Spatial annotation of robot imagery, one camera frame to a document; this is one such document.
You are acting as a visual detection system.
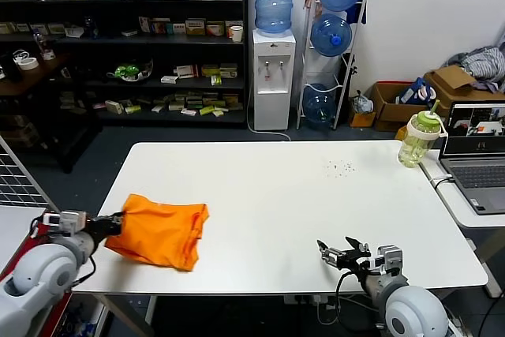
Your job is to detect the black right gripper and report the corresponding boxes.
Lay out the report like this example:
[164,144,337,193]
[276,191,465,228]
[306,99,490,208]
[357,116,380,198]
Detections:
[316,235,380,275]

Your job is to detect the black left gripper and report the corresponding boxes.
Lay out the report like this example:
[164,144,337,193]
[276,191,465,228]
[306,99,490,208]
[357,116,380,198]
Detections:
[84,212,126,238]

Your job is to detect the orange t-shirt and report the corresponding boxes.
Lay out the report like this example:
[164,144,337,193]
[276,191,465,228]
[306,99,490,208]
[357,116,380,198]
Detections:
[104,193,210,273]

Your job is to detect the pile of grey clothes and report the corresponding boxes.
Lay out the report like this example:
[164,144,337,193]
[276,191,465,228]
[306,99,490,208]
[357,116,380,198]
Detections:
[447,47,505,94]

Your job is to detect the white power strip under table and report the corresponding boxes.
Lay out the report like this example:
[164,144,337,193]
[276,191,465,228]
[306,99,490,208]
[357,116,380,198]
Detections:
[282,295,331,306]

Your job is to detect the scattered dark crumbs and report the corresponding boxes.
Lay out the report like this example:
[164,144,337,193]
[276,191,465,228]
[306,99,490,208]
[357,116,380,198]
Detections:
[325,159,358,174]

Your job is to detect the white work table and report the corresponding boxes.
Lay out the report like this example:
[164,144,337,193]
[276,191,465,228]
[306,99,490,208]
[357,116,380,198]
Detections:
[70,140,490,337]

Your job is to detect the red cart white top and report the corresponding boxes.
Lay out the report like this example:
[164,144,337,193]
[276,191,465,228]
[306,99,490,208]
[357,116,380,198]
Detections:
[0,205,72,337]

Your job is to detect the white side desk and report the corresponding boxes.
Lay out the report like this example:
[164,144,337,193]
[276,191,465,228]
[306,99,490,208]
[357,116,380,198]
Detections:
[418,150,505,299]

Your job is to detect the green lid drinking bottle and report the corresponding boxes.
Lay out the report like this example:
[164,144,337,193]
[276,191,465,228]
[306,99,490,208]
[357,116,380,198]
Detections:
[397,99,450,169]

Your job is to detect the small yellow cardboard box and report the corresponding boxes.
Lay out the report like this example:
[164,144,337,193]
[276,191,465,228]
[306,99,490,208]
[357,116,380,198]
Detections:
[349,110,376,129]

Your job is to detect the open cardboard box red rim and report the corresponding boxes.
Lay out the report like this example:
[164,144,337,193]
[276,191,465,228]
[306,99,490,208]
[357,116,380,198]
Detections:
[370,81,435,133]

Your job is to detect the green white bowl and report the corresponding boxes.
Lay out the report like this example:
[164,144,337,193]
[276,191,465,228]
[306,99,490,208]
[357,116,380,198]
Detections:
[106,58,155,84]

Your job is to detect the tied grey plastic bag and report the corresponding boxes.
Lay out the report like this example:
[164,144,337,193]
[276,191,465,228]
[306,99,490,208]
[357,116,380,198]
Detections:
[352,90,375,115]

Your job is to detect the grey laptop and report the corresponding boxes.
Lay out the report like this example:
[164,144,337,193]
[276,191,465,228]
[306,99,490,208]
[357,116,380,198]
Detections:
[439,102,505,216]

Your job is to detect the white red medicine box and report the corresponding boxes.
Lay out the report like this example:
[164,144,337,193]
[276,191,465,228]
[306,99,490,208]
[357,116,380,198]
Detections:
[175,64,201,79]

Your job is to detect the brown wooden table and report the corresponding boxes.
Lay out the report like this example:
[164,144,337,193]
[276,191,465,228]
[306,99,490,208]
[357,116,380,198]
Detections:
[0,51,78,96]

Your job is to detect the white metal jug rack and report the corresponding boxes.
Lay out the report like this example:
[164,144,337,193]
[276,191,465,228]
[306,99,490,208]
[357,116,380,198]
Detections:
[296,0,368,131]

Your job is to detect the black pole with knobs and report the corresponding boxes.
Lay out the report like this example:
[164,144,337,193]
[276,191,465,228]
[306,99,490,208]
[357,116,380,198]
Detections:
[339,54,359,91]

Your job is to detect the black shelving unit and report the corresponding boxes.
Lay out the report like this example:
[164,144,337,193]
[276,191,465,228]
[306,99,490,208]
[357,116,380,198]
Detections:
[0,0,249,129]

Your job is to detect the white water dispenser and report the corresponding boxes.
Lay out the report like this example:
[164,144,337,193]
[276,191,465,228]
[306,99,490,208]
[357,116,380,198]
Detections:
[252,28,297,131]

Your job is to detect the dark blue bottle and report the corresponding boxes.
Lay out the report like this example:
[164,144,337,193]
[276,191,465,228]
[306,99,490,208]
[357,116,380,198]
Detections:
[84,16,99,39]

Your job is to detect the small clear water bottle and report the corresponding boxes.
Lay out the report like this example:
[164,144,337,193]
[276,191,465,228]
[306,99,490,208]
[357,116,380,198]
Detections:
[33,27,47,53]

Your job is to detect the large brown cardboard box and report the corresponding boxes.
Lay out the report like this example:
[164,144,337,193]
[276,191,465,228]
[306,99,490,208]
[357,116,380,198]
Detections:
[424,65,505,119]

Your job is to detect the cream green box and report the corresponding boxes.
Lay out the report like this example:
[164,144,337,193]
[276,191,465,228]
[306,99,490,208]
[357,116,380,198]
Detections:
[185,18,208,36]

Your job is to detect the blue water jug upright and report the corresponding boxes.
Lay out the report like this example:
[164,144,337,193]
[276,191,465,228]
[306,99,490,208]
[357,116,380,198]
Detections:
[254,0,296,35]

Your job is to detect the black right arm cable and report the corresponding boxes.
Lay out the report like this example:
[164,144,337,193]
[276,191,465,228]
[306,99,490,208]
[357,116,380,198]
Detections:
[335,269,370,332]

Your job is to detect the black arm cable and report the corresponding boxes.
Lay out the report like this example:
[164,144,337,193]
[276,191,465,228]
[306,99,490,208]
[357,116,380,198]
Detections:
[335,269,370,332]
[70,253,98,286]

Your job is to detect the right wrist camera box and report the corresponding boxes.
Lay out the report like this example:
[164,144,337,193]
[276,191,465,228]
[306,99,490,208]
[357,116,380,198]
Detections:
[370,245,404,275]

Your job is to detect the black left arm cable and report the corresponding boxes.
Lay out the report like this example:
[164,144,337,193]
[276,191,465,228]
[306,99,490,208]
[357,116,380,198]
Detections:
[70,253,98,286]

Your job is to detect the white wire grid panel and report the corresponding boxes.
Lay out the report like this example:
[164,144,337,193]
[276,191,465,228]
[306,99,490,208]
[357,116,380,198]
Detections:
[0,134,60,212]

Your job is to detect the white laptop cable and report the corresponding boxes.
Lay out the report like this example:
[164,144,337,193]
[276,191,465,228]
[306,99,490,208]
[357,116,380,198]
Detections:
[430,174,455,188]

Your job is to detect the white dispenser power cord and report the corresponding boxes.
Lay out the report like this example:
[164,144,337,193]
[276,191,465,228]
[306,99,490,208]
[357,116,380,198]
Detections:
[246,87,294,142]

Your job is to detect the blue bag white handles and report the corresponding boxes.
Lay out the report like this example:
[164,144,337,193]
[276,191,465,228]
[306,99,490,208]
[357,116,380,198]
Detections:
[396,77,440,107]

